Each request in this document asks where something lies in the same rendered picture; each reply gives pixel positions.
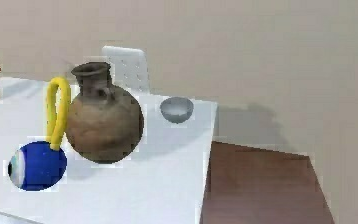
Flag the grey bowl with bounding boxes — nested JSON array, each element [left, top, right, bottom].
[[159, 96, 195, 125]]

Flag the white chair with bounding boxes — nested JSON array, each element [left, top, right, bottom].
[[101, 45, 152, 94]]

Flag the white table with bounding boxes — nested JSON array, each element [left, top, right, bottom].
[[0, 76, 219, 224]]

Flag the brown clay vase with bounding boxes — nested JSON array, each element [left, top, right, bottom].
[[64, 61, 145, 165]]

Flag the blue kettle with yellow handle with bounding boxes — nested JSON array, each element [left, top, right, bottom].
[[7, 76, 72, 192]]

